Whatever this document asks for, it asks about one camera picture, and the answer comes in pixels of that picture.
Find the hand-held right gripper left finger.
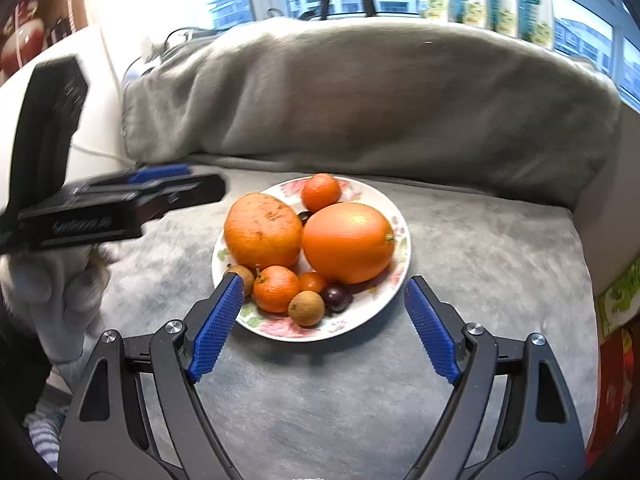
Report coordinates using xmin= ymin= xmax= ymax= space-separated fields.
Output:
xmin=57 ymin=274 xmax=246 ymax=480

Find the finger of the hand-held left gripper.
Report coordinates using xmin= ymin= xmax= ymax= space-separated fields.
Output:
xmin=127 ymin=174 xmax=226 ymax=223
xmin=84 ymin=164 xmax=193 ymax=187

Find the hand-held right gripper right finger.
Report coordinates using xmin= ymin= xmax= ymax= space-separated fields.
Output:
xmin=404 ymin=275 xmax=587 ymax=480

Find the brown longan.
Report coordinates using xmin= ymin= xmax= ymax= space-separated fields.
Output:
xmin=227 ymin=265 xmax=256 ymax=299

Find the floral white plate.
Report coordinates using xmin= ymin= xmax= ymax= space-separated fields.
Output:
xmin=211 ymin=176 xmax=411 ymax=343

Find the tangerine with stem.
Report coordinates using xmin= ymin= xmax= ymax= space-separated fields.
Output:
xmin=252 ymin=265 xmax=301 ymax=314

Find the large rough-skinned orange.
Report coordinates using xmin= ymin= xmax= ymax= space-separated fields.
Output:
xmin=224 ymin=192 xmax=304 ymax=271

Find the brown kiwi fruit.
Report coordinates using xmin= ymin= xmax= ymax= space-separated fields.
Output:
xmin=288 ymin=290 xmax=326 ymax=327

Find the dark purple grape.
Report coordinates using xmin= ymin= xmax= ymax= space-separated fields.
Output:
xmin=320 ymin=282 xmax=354 ymax=313

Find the small orange kumquat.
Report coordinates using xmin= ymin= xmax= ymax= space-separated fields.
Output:
xmin=298 ymin=271 xmax=328 ymax=295

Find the large smooth orange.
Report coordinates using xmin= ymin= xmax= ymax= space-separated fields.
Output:
xmin=301 ymin=202 xmax=396 ymax=285

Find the round tangerine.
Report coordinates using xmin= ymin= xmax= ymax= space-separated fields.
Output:
xmin=302 ymin=173 xmax=342 ymax=213

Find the person's left hand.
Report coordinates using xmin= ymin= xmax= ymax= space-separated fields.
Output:
xmin=65 ymin=246 xmax=113 ymax=338

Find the white padded headboard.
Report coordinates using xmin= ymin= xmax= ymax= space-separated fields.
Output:
xmin=0 ymin=24 xmax=133 ymax=173

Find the red printed decoration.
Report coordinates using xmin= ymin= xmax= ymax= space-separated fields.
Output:
xmin=0 ymin=0 xmax=52 ymax=82

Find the white power adapter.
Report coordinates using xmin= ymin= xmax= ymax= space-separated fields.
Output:
xmin=139 ymin=36 xmax=167 ymax=60

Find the grey plush bed cover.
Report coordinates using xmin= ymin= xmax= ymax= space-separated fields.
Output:
xmin=45 ymin=160 xmax=601 ymax=480

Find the green printed box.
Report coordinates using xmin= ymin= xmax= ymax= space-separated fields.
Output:
xmin=596 ymin=260 xmax=640 ymax=339

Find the red printed box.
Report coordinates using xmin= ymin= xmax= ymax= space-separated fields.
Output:
xmin=584 ymin=324 xmax=640 ymax=467

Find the striped grey clothing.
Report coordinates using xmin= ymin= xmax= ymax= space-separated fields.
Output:
xmin=24 ymin=404 xmax=69 ymax=469

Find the grey folded quilt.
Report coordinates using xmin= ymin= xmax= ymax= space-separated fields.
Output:
xmin=121 ymin=17 xmax=623 ymax=211

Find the white framed window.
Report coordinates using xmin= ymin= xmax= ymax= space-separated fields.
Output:
xmin=185 ymin=0 xmax=640 ymax=111

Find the black cable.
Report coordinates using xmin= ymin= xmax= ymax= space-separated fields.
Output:
xmin=164 ymin=26 xmax=222 ymax=49

